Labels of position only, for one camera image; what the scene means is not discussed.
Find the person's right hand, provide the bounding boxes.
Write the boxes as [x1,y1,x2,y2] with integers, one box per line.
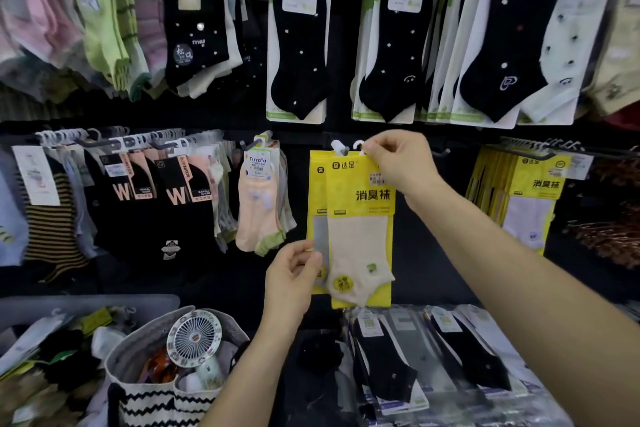
[361,129,451,210]

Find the person's left hand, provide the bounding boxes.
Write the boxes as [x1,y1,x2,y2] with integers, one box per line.
[262,240,323,330]

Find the yellow hooked sock packet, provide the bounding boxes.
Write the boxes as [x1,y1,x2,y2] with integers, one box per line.
[325,139,396,310]

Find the yellow packet lilac sock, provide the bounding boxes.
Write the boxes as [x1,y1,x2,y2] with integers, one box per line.
[307,139,331,295]

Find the person's right forearm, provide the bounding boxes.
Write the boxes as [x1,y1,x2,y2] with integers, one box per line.
[405,181,640,427]

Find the person's left forearm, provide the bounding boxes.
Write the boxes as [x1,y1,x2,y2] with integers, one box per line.
[199,311,301,427]

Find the row black socks white cards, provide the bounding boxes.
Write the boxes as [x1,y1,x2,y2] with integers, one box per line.
[349,0,569,130]

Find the row of clear bagged socks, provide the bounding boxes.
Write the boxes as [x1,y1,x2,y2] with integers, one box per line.
[345,304,640,427]

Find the row black socks peach cuffs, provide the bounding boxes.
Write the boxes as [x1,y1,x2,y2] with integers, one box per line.
[35,129,239,262]

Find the black dotted tall socks bunch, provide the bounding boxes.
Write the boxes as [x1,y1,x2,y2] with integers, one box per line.
[163,0,246,100]

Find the bunch of striped socks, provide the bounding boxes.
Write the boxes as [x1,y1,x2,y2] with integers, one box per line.
[0,143,93,282]

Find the row of pastel hanging socks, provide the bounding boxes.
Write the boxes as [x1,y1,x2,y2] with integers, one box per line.
[0,0,169,102]

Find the bunch of pastel sock packs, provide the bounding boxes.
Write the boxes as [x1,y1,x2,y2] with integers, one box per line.
[235,133,297,258]

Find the white handheld fan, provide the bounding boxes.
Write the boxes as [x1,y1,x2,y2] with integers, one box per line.
[165,310,223,368]

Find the hanging bunch yellow sock packets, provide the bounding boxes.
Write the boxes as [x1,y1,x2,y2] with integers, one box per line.
[465,146,573,256]

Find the black dotted sock white card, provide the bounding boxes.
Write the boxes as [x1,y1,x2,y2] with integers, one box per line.
[266,0,335,125]

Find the clear price tag holder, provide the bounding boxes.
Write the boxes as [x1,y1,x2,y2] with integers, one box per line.
[567,153,595,181]

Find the black white zigzag tote bag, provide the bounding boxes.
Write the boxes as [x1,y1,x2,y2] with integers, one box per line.
[102,306,251,427]

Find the white plastic bin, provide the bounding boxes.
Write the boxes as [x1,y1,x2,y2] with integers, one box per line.
[0,294,181,427]

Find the cream dotted sock pack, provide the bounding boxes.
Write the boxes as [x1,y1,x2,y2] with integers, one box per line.
[517,0,621,126]

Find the heap of copper hangers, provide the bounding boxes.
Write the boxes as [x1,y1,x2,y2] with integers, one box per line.
[567,156,640,270]

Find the beige sock pack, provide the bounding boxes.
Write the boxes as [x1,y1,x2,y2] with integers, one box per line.
[582,0,640,117]

